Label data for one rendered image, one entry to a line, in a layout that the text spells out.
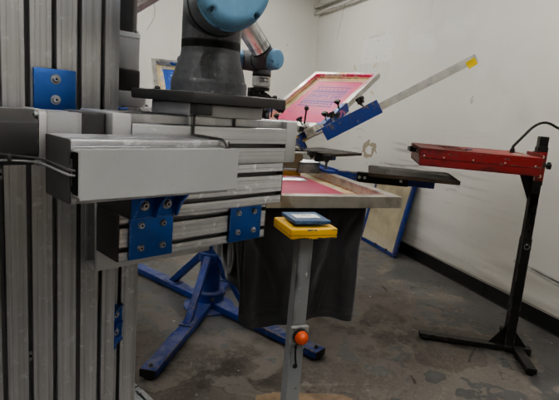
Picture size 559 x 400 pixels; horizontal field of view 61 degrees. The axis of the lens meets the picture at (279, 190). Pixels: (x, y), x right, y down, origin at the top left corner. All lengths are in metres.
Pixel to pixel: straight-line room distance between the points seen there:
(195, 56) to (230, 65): 0.07
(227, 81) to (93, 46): 0.27
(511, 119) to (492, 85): 0.32
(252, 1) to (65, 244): 0.58
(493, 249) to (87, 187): 3.31
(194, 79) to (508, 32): 3.10
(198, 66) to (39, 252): 0.46
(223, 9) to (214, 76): 0.16
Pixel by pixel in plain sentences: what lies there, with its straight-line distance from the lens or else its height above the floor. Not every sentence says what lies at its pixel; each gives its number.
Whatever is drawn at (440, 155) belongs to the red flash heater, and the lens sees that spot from 2.47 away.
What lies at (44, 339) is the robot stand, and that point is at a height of 0.76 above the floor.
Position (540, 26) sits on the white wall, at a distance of 3.62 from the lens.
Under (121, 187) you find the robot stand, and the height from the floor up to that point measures 1.12.
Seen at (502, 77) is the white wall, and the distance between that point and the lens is 3.75.
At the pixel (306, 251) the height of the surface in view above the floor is 0.88.
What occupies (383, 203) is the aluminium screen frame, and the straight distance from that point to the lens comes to 1.54.
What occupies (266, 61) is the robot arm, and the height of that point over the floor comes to 1.40.
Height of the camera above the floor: 1.24
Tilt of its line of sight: 10 degrees down
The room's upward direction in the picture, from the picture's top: 5 degrees clockwise
